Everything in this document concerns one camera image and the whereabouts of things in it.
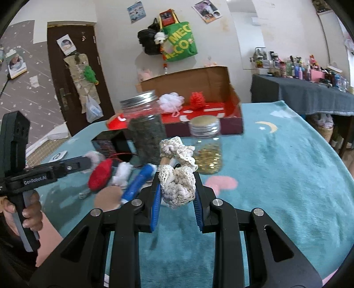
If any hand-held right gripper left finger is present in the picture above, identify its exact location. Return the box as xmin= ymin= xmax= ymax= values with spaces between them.
xmin=29 ymin=177 xmax=163 ymax=288

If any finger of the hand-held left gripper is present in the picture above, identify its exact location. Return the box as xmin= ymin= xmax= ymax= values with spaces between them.
xmin=51 ymin=156 xmax=93 ymax=178

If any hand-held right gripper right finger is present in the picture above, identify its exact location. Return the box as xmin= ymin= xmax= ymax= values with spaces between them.
xmin=192 ymin=172 xmax=323 ymax=288

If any pinkish white furry pompom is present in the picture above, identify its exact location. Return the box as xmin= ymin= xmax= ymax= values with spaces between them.
xmin=84 ymin=151 xmax=106 ymax=168

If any red knitted heart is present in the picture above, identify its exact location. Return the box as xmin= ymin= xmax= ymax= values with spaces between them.
xmin=88 ymin=160 xmax=114 ymax=191

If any blue taped tube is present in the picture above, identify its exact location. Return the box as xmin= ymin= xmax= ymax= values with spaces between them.
xmin=121 ymin=163 xmax=158 ymax=201

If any cream crochet piece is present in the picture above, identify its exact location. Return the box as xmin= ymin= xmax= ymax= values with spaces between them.
xmin=158 ymin=136 xmax=198 ymax=209

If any white fluffy cotton wad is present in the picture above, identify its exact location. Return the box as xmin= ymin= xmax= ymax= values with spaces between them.
xmin=112 ymin=161 xmax=133 ymax=187

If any cardboard box with red inside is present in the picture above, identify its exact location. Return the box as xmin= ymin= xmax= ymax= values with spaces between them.
xmin=137 ymin=66 xmax=244 ymax=136

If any person's left forearm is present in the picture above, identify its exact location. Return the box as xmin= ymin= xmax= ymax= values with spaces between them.
xmin=35 ymin=209 xmax=65 ymax=268

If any person's left hand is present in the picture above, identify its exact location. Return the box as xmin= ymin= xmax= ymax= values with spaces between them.
xmin=1 ymin=191 xmax=43 ymax=239

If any white card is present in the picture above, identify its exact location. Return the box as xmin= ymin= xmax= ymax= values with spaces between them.
xmin=51 ymin=150 xmax=68 ymax=162

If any white board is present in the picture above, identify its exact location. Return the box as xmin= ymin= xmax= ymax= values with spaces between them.
xmin=26 ymin=130 xmax=69 ymax=156

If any black open box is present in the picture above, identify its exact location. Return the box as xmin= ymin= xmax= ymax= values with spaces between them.
xmin=91 ymin=129 xmax=137 ymax=167

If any brown round disc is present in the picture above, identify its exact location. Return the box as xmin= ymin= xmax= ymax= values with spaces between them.
xmin=95 ymin=186 xmax=123 ymax=212

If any glass jar of gold beads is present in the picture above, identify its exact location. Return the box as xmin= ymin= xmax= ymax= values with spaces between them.
xmin=189 ymin=116 xmax=223 ymax=175

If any red round cushion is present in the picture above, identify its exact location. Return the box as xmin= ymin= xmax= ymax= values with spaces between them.
xmin=106 ymin=112 xmax=130 ymax=130

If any clear plastic bag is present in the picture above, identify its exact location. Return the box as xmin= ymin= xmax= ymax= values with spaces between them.
xmin=86 ymin=94 xmax=104 ymax=123

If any glass jar of dark leaves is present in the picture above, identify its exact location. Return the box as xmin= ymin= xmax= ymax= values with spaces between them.
xmin=120 ymin=90 xmax=166 ymax=167

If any beige hanging organiser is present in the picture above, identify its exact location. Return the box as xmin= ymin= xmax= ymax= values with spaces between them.
xmin=63 ymin=53 xmax=101 ymax=114

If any dark brown door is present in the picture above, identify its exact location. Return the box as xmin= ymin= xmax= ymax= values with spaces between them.
xmin=47 ymin=22 xmax=115 ymax=137

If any teal printed blanket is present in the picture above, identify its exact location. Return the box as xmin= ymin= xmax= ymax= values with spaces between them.
xmin=25 ymin=100 xmax=350 ymax=288

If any green plush toy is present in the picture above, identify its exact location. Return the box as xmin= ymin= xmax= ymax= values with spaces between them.
xmin=83 ymin=66 xmax=99 ymax=84

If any white mesh bath pouf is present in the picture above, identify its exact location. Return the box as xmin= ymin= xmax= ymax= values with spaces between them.
xmin=158 ymin=92 xmax=184 ymax=117

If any photo card on door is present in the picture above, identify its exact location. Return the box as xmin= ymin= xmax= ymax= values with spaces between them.
xmin=57 ymin=35 xmax=76 ymax=55

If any red yarn pompom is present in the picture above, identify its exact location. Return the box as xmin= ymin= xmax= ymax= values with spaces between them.
xmin=189 ymin=91 xmax=206 ymax=107

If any pink plush toy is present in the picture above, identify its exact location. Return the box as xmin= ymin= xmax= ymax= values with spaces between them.
xmin=137 ymin=68 xmax=154 ymax=82

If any black bag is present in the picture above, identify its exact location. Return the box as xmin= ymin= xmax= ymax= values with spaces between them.
xmin=138 ymin=18 xmax=164 ymax=56

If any wicker basket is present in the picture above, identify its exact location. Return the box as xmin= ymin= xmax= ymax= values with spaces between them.
xmin=306 ymin=113 xmax=335 ymax=143

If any table with grey cloth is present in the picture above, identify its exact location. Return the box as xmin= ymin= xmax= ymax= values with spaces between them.
xmin=250 ymin=74 xmax=354 ymax=117

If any green tote bag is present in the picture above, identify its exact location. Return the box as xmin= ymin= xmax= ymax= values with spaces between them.
xmin=159 ymin=10 xmax=198 ymax=62

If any row of cosmetic bottles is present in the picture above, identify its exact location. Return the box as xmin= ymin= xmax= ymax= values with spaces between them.
xmin=253 ymin=47 xmax=354 ymax=92

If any red pouch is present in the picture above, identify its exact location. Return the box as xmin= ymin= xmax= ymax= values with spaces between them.
xmin=160 ymin=10 xmax=175 ymax=27

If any brass door handle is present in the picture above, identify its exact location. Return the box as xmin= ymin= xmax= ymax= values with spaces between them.
xmin=59 ymin=88 xmax=71 ymax=111

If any framed wall photo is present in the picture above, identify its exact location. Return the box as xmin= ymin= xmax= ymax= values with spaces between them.
xmin=6 ymin=49 xmax=27 ymax=78

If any blue wall poster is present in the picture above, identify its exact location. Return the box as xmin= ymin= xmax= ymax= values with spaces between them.
xmin=127 ymin=1 xmax=146 ymax=23

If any wall photo poster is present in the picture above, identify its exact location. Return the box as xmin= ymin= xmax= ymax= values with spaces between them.
xmin=193 ymin=0 xmax=222 ymax=23

